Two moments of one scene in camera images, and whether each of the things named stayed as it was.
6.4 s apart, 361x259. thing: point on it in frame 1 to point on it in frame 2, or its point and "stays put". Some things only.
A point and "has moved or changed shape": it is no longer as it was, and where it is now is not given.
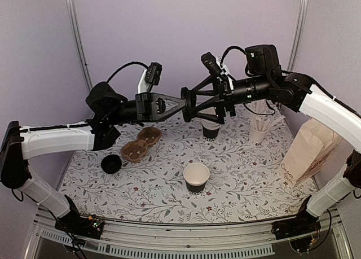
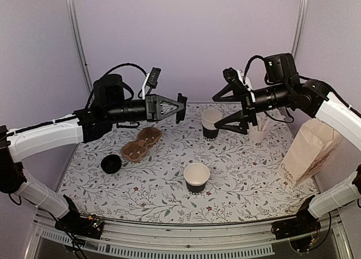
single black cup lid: (190, 97) has moved or changed shape
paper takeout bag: (309, 152) stays put
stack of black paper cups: (211, 128) stays put
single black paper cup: (196, 175) stays put
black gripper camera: (211, 64) to (232, 77)
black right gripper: (224, 98) to (247, 106)
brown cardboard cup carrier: (135, 150) stays put
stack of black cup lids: (111, 163) stays put
